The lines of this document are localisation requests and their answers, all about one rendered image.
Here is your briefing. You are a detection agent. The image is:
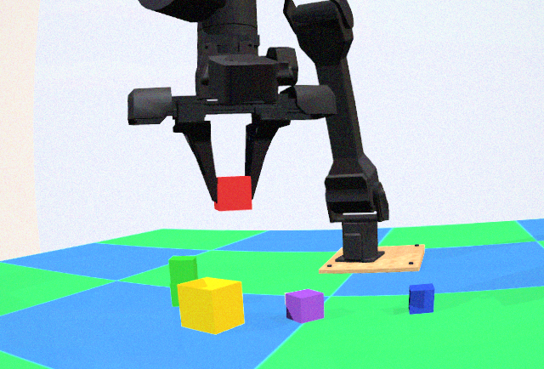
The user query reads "purple cube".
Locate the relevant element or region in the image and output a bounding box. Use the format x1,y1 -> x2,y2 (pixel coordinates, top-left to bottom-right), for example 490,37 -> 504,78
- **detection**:
286,289 -> 325,324

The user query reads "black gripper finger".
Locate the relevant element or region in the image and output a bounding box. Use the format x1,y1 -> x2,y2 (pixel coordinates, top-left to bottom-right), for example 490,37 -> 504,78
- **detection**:
173,121 -> 218,202
245,118 -> 291,199

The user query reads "red block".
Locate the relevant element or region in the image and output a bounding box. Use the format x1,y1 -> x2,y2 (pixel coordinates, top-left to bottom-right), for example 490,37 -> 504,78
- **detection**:
214,176 -> 252,211

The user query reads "green block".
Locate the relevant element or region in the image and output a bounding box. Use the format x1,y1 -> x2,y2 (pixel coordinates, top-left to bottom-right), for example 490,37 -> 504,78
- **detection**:
169,282 -> 179,307
168,256 -> 199,284

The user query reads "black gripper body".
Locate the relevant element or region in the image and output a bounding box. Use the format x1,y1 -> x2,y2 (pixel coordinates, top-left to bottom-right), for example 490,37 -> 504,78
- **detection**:
127,24 -> 337,126

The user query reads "blue block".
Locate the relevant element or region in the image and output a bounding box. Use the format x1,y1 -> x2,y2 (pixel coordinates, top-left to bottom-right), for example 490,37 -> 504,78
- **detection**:
408,283 -> 435,315

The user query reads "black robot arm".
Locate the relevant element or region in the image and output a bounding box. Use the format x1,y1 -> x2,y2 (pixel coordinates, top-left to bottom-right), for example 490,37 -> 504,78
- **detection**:
138,0 -> 389,264

